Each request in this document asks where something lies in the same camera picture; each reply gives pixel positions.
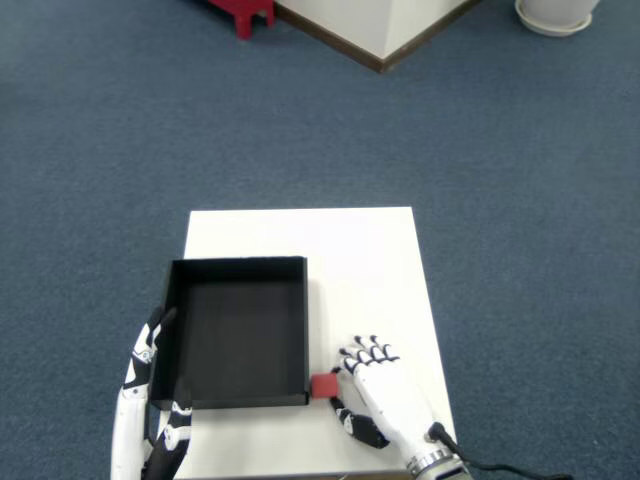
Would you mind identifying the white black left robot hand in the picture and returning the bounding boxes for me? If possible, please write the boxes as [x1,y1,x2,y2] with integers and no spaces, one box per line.
[110,307,194,480]

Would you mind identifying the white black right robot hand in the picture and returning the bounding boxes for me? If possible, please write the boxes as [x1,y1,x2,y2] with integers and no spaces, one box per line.
[328,334,461,476]

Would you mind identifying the small red cube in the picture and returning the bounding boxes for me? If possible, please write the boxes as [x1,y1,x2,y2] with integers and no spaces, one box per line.
[310,372,340,400]

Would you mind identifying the black box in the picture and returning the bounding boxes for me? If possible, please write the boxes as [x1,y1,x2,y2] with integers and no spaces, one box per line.
[148,256,311,411]

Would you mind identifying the white pot saucer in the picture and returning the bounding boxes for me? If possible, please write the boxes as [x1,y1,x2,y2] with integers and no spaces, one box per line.
[515,2,594,37]

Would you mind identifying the red plastic stool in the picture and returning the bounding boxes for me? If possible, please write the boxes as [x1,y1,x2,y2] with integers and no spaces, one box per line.
[207,0,276,40]

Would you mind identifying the white plant pot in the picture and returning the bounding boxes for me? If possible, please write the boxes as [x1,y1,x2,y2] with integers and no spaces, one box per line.
[519,0,601,22]

